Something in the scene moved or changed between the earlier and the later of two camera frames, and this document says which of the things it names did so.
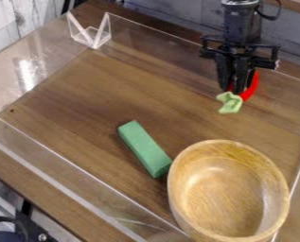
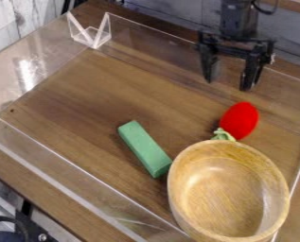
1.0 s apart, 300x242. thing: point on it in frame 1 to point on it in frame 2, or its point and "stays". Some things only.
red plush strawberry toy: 232,100 to 240,120
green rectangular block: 150,154 stays
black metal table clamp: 34,232 stays
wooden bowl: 226,193 stays
